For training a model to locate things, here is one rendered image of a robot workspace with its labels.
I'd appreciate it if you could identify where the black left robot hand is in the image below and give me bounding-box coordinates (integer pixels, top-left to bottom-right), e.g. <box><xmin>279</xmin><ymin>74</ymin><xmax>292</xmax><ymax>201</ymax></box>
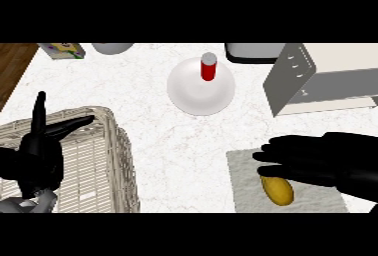
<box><xmin>0</xmin><ymin>90</ymin><xmax>95</xmax><ymax>200</ymax></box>

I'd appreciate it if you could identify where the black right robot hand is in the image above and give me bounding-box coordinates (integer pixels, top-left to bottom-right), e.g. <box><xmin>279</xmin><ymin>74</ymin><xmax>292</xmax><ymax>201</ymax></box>
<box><xmin>251</xmin><ymin>131</ymin><xmax>378</xmax><ymax>203</ymax></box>

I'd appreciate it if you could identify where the grey textured placemat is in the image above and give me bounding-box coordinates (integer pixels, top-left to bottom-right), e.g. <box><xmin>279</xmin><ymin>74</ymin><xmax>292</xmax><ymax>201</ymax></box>
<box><xmin>224</xmin><ymin>147</ymin><xmax>349</xmax><ymax>214</ymax></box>

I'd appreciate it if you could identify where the grey and cream cabinet appliance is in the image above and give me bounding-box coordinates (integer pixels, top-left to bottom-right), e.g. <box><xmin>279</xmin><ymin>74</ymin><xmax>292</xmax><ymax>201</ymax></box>
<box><xmin>261</xmin><ymin>43</ymin><xmax>378</xmax><ymax>118</ymax></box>

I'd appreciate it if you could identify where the brown wooden board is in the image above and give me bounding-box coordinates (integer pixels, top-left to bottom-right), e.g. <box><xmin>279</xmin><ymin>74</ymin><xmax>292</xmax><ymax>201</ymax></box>
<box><xmin>0</xmin><ymin>43</ymin><xmax>39</xmax><ymax>112</ymax></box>

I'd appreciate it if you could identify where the small printed box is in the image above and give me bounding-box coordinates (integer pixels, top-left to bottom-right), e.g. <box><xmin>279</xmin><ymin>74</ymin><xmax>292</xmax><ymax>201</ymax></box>
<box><xmin>38</xmin><ymin>43</ymin><xmax>87</xmax><ymax>60</ymax></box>

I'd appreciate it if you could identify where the white round plate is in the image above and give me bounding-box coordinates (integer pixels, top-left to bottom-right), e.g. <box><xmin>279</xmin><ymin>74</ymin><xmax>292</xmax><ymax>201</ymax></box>
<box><xmin>165</xmin><ymin>56</ymin><xmax>236</xmax><ymax>117</ymax></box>

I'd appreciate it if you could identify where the dark-rimmed grey appliance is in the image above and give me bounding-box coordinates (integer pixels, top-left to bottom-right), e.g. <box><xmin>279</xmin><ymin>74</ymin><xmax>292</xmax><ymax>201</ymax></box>
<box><xmin>224</xmin><ymin>43</ymin><xmax>287</xmax><ymax>65</ymax></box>

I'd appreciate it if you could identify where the grey round bowl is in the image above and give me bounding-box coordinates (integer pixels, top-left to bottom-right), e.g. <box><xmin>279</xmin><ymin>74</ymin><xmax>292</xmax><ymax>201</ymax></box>
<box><xmin>90</xmin><ymin>43</ymin><xmax>135</xmax><ymax>56</ymax></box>

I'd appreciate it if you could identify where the red bottle with grey cap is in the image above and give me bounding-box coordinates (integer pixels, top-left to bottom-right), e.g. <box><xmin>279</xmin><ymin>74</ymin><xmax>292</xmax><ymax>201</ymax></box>
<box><xmin>199</xmin><ymin>51</ymin><xmax>218</xmax><ymax>82</ymax></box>

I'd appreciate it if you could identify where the beige wire tiered shelf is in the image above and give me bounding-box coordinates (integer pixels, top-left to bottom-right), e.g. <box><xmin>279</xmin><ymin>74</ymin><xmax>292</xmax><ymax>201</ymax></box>
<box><xmin>0</xmin><ymin>105</ymin><xmax>141</xmax><ymax>214</ymax></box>

